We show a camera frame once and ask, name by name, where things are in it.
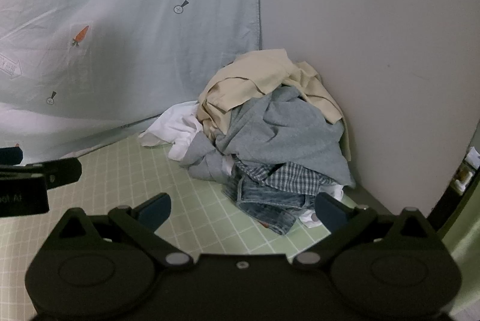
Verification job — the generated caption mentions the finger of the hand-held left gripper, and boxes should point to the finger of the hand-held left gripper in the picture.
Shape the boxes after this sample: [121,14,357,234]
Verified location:
[0,147,24,165]
[0,159,82,191]

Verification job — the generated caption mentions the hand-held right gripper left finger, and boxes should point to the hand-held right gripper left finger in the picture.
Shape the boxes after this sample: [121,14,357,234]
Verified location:
[49,192,196,269]

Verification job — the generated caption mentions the green checked bed sheet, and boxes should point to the green checked bed sheet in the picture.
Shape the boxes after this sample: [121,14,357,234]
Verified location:
[0,135,398,321]

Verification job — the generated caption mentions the blue denim jeans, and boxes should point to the blue denim jeans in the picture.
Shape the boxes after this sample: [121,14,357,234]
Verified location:
[223,171,318,235]

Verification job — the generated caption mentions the grey sweatshirt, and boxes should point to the grey sweatshirt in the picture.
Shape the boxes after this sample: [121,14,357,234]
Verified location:
[179,86,357,189]

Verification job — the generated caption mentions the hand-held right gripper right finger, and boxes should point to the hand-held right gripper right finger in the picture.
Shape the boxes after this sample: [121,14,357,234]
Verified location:
[292,192,437,269]

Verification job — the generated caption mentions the light blue carrot print quilt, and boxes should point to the light blue carrot print quilt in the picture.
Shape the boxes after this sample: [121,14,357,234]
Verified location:
[0,0,262,165]

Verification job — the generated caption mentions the white crumpled garment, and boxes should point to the white crumpled garment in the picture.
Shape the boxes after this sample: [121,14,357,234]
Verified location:
[139,100,205,162]

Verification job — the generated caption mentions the small white yellow object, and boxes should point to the small white yellow object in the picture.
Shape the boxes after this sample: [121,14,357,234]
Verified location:
[452,146,480,194]

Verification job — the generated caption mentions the beige long-sleeve shirt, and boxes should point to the beige long-sleeve shirt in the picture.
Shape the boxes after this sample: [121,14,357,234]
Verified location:
[197,49,352,162]

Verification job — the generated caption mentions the blue plaid shirt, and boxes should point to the blue plaid shirt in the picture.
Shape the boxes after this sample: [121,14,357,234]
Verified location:
[230,159,338,200]

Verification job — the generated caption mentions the white garment with red print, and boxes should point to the white garment with red print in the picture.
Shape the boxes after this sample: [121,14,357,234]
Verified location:
[298,184,345,229]

